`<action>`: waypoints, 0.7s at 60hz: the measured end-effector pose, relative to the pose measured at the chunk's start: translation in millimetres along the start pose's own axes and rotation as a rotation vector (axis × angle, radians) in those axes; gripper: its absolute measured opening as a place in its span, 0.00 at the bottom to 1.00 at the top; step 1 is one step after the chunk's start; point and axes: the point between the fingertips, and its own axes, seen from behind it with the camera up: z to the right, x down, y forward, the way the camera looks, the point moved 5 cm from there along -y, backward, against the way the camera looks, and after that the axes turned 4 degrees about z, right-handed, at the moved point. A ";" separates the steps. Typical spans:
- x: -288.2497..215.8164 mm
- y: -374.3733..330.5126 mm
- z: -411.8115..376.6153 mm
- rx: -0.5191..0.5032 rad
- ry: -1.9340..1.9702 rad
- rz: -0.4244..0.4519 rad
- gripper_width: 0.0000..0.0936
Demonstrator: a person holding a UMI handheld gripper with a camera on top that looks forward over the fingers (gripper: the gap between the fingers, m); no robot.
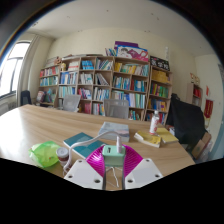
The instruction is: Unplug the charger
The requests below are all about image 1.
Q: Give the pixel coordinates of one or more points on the grey book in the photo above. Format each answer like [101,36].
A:
[115,130]

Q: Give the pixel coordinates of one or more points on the cardboard box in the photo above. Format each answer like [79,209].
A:
[200,146]

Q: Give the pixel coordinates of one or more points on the small red-labelled jar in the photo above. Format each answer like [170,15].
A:
[62,156]

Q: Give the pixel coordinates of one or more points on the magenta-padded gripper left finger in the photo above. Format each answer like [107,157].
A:
[83,173]

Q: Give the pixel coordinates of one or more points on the narrow grey mesh chair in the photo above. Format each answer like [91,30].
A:
[71,102]

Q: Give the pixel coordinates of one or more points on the thin yellow book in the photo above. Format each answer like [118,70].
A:
[166,135]

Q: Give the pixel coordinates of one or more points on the green plastic bag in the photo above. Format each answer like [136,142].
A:
[45,153]

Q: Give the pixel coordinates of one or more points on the white bottle with red label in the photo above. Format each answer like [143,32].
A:
[154,123]

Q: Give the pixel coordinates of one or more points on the thick yellow book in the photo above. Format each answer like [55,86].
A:
[147,138]

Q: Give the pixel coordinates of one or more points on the small wooden wall shelf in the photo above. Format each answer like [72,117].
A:
[196,93]

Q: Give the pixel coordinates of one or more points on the window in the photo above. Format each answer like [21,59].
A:
[11,70]

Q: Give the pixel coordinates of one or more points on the black cloth cover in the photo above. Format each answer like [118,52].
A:
[186,123]

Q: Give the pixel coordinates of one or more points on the teal book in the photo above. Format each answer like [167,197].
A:
[81,143]

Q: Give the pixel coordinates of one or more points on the wooden bookshelf unit with books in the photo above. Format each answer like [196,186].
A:
[100,83]

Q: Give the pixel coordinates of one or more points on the dark office chair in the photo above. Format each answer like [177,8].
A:
[25,97]

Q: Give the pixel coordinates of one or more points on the red wall hanging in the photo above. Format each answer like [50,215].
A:
[208,108]

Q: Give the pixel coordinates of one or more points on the wide grey mesh chair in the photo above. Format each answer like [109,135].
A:
[116,108]

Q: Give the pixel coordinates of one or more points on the mint green charger block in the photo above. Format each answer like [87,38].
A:
[114,156]

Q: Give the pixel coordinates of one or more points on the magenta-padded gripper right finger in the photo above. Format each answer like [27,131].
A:
[143,173]

